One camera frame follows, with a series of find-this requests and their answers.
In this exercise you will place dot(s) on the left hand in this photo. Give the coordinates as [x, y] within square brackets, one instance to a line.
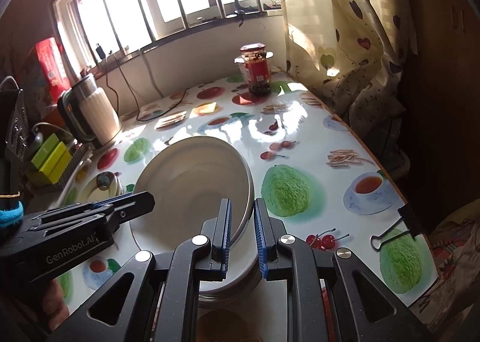
[53, 305]

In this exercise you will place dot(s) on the white electric kettle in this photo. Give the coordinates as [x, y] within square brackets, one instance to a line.
[88, 113]

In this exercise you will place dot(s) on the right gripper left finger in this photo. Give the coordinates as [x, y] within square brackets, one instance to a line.
[224, 233]

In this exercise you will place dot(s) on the red-label sauce jar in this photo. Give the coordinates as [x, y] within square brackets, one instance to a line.
[255, 59]

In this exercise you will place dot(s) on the black binder clip right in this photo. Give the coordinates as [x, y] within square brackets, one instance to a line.
[406, 225]

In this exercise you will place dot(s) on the cream plate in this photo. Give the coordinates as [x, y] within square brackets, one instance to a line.
[103, 186]

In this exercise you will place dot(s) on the upper green box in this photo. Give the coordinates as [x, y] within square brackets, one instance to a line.
[44, 151]

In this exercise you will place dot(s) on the red snack bag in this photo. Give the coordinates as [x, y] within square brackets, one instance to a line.
[49, 58]

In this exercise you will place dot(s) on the white blue-striped bowl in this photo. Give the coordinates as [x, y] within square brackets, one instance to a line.
[188, 181]
[232, 274]

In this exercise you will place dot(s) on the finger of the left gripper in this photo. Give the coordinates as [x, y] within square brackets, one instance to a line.
[123, 206]
[114, 201]

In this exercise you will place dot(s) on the heart-patterned curtain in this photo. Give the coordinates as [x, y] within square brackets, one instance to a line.
[350, 54]

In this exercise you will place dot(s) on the lower yellow-green box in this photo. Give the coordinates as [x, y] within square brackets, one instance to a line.
[55, 165]

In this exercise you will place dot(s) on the white cup behind jar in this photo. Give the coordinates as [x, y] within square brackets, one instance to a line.
[239, 61]

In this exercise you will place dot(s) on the stainless steel bowl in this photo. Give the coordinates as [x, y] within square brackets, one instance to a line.
[237, 293]

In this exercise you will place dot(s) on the zigzag patterned tray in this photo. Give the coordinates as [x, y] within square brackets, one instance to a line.
[77, 160]

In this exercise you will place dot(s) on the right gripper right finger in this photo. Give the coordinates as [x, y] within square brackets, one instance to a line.
[262, 227]

